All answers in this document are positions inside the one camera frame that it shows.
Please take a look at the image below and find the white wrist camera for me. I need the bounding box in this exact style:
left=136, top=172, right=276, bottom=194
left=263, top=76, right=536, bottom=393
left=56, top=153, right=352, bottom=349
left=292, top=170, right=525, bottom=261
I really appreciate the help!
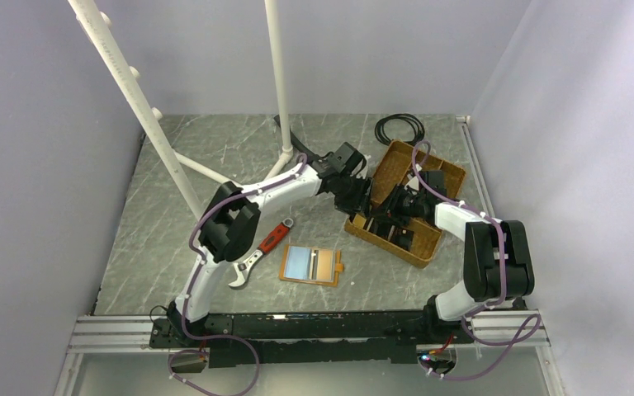
left=405, top=175, right=419, bottom=191
left=357, top=155, right=371, bottom=176

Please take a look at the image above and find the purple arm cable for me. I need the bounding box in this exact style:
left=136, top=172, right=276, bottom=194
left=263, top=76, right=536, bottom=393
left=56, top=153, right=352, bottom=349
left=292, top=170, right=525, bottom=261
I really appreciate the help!
left=410, top=140, right=542, bottom=383
left=168, top=153, right=263, bottom=396

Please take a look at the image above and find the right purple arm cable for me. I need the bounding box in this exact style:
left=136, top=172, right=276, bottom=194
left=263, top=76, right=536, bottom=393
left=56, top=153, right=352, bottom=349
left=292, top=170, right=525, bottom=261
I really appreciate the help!
left=410, top=140, right=542, bottom=383

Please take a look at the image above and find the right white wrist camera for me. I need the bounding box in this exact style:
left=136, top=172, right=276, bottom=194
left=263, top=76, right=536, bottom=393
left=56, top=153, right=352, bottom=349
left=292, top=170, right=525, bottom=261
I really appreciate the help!
left=405, top=175, right=419, bottom=191

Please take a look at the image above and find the coiled black cable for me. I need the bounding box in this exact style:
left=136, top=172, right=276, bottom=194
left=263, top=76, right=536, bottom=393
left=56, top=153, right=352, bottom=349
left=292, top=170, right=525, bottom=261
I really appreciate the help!
left=374, top=113, right=426, bottom=147

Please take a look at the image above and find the white PVC pipe frame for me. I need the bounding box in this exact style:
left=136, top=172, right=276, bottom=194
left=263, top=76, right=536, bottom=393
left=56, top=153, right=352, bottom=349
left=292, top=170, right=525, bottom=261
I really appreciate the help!
left=69, top=1, right=300, bottom=218

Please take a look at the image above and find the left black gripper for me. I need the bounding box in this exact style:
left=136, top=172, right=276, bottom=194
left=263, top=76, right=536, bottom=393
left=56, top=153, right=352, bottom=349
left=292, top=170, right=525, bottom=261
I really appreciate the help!
left=334, top=174, right=374, bottom=221

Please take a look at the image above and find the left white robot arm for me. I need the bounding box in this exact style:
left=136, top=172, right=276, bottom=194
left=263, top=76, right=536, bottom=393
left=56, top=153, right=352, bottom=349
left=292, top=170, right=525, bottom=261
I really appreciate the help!
left=171, top=143, right=373, bottom=347

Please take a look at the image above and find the red handled adjustable wrench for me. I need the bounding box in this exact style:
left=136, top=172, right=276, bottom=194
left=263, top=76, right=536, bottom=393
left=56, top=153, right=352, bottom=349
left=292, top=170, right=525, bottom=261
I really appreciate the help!
left=228, top=218, right=295, bottom=289

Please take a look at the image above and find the black rubber hose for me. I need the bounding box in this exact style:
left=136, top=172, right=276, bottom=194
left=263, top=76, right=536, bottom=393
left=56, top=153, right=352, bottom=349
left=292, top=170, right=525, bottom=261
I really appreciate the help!
left=272, top=115, right=329, bottom=163

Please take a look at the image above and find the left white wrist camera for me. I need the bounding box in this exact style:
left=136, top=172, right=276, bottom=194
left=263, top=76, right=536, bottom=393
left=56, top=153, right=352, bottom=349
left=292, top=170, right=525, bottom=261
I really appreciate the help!
left=357, top=155, right=371, bottom=176

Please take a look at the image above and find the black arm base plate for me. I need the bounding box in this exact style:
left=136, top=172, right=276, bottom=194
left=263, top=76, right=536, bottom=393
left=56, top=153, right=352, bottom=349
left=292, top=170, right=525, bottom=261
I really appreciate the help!
left=149, top=306, right=472, bottom=368

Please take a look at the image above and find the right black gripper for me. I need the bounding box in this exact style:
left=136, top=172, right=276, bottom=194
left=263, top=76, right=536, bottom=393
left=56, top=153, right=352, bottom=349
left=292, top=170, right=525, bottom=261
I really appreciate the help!
left=371, top=183, right=425, bottom=227

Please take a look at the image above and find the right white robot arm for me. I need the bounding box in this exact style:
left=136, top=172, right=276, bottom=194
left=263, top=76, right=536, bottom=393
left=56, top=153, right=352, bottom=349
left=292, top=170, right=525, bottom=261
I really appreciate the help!
left=369, top=170, right=535, bottom=342

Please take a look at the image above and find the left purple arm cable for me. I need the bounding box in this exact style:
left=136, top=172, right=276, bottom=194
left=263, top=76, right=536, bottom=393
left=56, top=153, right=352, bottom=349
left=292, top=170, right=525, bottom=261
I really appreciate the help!
left=168, top=153, right=263, bottom=396

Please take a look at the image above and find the aluminium extrusion rail frame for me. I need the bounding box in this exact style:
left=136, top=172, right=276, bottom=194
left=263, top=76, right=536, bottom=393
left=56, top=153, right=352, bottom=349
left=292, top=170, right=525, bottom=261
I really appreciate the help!
left=54, top=115, right=567, bottom=396

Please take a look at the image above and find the brown woven divided tray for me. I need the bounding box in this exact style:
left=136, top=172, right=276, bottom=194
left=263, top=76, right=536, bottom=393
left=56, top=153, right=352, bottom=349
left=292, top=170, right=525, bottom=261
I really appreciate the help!
left=344, top=140, right=466, bottom=268

